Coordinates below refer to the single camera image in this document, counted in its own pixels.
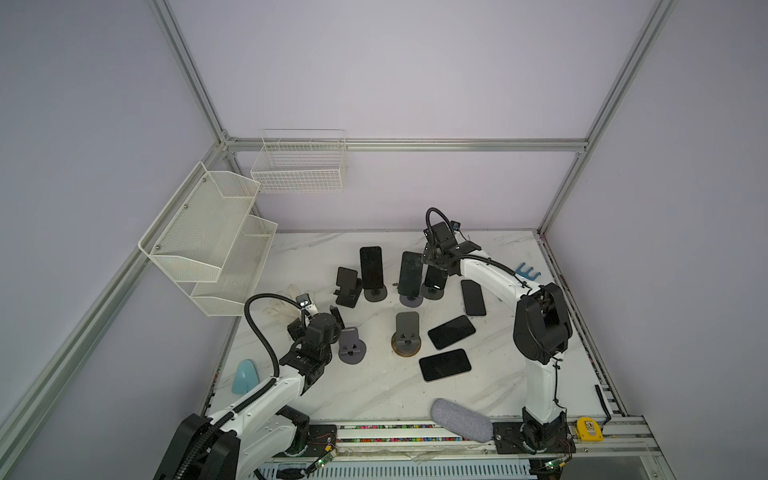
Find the black phone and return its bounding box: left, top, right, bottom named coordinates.
left=398, top=251, right=423, bottom=298
left=423, top=265, right=448, bottom=292
left=428, top=315, right=476, bottom=350
left=460, top=280, right=487, bottom=317
left=359, top=246, right=384, bottom=290
left=419, top=349, right=472, bottom=382

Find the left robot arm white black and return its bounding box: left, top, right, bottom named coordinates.
left=154, top=293, right=345, bottom=479

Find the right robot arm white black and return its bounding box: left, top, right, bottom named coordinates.
left=423, top=207, right=573, bottom=453

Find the black stand back left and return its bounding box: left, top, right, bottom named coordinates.
left=334, top=267, right=363, bottom=308

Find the grey stand front left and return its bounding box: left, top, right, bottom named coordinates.
left=338, top=327, right=367, bottom=365

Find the grey stand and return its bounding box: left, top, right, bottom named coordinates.
left=399, top=294, right=423, bottom=308
left=363, top=285, right=388, bottom=303
left=420, top=285, right=445, bottom=301
left=338, top=327, right=367, bottom=365

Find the grey stand back right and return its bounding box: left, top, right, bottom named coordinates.
left=420, top=285, right=445, bottom=301

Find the brown base stand front right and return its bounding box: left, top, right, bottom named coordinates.
left=391, top=312, right=422, bottom=358

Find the white work glove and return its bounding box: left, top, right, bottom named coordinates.
left=266, top=284, right=313, bottom=319

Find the light blue trowel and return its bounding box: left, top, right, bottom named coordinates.
left=231, top=359, right=260, bottom=397

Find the white mesh shelf lower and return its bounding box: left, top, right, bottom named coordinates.
left=191, top=215, right=278, bottom=317

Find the white mesh shelf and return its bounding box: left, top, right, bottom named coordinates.
left=191, top=215, right=278, bottom=317
left=138, top=163, right=259, bottom=283

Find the grey oval pouch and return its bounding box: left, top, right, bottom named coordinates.
left=430, top=398, right=494, bottom=443

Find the white mesh shelf upper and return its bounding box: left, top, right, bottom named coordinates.
left=138, top=163, right=259, bottom=283

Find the yellow tape measure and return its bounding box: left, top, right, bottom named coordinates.
left=576, top=417, right=604, bottom=442

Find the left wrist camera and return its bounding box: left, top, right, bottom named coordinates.
left=296, top=293, right=319, bottom=320

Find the blue rake yellow handle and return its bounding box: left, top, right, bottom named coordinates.
left=515, top=262, right=542, bottom=283

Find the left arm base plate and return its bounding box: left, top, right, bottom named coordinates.
left=284, top=424, right=338, bottom=458

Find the white wire basket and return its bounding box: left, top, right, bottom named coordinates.
left=251, top=129, right=348, bottom=194

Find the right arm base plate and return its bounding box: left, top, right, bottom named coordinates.
left=493, top=421, right=575, bottom=455

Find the aluminium front rail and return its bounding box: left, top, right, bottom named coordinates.
left=164, top=415, right=661, bottom=464

